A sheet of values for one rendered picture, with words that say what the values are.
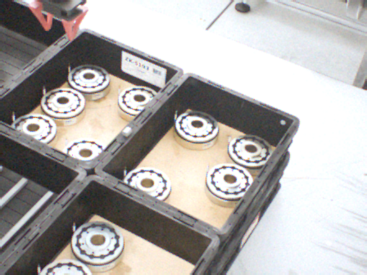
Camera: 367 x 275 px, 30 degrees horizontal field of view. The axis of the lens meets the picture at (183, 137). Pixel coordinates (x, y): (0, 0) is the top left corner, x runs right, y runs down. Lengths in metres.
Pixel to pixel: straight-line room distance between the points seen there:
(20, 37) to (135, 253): 0.77
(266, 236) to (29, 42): 0.80
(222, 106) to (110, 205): 0.40
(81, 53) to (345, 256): 0.81
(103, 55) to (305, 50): 1.80
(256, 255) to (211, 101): 0.38
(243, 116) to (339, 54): 1.86
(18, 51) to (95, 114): 0.31
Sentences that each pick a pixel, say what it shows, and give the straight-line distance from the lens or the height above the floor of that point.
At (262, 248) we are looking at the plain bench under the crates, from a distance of 1.60.
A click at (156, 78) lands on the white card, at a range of 1.69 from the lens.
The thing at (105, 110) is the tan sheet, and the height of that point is 0.83.
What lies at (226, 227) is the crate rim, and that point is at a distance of 1.32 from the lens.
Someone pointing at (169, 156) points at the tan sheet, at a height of 0.83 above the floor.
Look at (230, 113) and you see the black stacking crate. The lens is 1.64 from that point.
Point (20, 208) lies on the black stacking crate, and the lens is 1.47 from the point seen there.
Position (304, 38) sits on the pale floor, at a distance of 3.50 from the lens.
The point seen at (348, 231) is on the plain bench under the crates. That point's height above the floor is 0.70.
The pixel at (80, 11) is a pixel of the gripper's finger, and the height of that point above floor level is 1.13.
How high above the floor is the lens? 1.95
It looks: 44 degrees down
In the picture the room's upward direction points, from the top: 7 degrees clockwise
